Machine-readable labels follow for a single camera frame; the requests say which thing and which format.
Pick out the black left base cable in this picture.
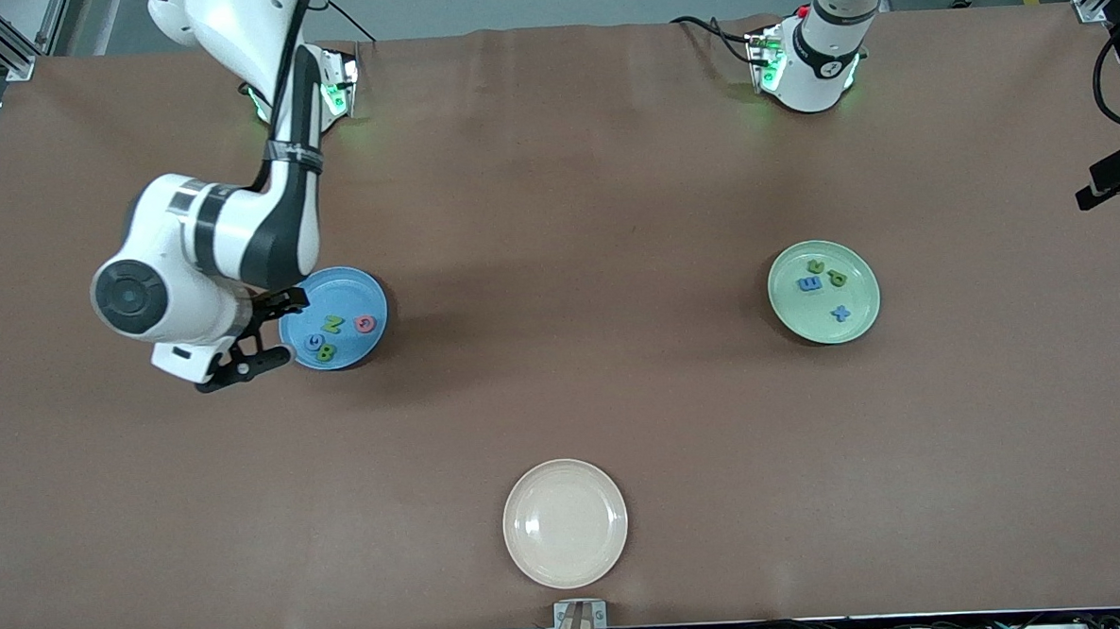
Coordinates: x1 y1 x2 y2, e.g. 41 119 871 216
670 10 763 70

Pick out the blue plate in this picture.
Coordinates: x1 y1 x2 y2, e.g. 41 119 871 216
277 264 392 373

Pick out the black base cable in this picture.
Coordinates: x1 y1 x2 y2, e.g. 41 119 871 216
670 10 763 70
314 0 379 47

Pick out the brown table cover sheet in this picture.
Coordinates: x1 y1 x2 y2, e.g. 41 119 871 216
0 0 1120 629

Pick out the cream plate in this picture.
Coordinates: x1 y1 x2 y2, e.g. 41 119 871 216
500 455 632 593

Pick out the green plate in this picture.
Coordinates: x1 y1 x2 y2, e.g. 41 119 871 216
765 236 884 348

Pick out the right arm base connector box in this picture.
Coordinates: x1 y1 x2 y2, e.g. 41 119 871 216
319 44 364 120

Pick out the black right base cable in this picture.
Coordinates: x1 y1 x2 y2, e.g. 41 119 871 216
314 0 379 47

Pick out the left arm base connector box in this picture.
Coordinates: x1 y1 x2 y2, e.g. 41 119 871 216
745 23 789 94

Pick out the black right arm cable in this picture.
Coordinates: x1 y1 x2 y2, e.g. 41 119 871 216
263 0 328 167

